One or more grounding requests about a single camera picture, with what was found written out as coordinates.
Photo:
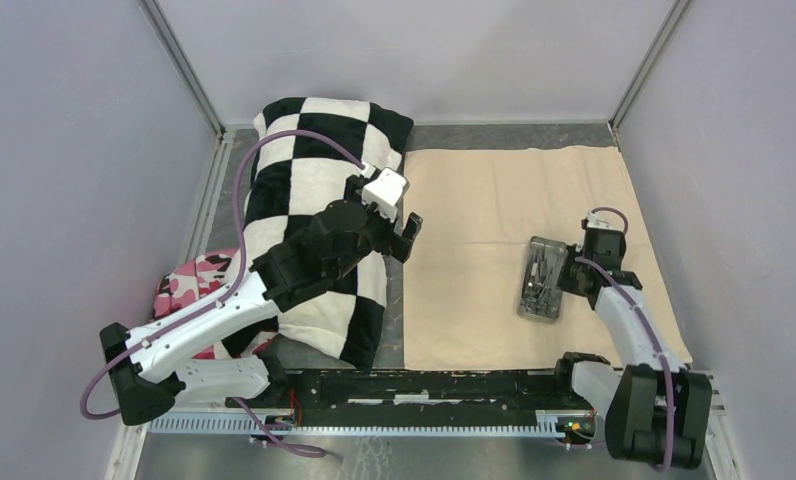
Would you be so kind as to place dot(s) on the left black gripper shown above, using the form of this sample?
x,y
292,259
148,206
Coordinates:
x,y
393,243

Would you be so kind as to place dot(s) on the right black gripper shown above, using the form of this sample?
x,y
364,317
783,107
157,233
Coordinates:
x,y
569,286

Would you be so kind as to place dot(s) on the metal surgical instrument tray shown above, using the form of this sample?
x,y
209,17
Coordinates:
x,y
542,278

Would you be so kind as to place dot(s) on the beige surgical wrap cloth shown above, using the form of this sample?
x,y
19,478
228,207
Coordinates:
x,y
480,209

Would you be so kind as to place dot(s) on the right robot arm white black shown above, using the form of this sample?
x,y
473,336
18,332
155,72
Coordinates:
x,y
654,410

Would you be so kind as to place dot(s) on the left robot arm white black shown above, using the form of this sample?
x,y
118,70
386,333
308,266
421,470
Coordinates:
x,y
154,367

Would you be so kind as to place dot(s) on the surgical instruments in tray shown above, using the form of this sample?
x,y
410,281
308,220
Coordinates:
x,y
541,278

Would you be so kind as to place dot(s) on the black white checkered blanket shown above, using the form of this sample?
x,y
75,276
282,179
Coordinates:
x,y
294,178

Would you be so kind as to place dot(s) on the pink camouflage cloth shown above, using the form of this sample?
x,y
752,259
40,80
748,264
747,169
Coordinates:
x,y
199,277

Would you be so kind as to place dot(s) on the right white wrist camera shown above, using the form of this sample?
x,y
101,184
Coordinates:
x,y
592,221

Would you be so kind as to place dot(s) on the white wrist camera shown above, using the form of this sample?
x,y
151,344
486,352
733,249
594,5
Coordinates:
x,y
592,221
385,188

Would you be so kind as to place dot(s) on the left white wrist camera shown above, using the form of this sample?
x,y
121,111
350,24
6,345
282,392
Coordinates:
x,y
385,188

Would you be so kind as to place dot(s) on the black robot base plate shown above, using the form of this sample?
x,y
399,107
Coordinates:
x,y
404,398

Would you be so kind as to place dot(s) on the white toothed cable rail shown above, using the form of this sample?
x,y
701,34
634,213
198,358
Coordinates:
x,y
543,426

